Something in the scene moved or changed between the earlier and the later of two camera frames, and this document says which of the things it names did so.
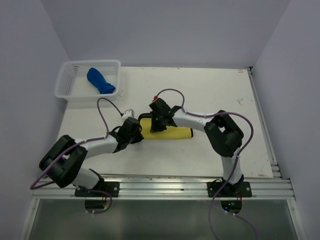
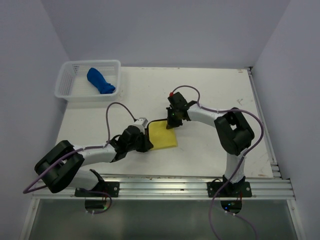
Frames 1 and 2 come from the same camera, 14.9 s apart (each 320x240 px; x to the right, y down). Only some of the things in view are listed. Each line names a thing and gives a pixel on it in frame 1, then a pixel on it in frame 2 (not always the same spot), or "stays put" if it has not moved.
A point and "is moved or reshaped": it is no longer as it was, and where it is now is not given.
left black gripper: x=138 y=137 -> x=147 y=144
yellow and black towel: x=171 y=132 is moved or reshaped
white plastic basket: x=73 y=84 stays put
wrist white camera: x=128 y=114 -> x=142 y=121
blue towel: x=96 y=78 stays put
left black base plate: x=112 y=188 stays put
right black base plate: x=239 y=189 stays put
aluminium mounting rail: x=176 y=188 stays put
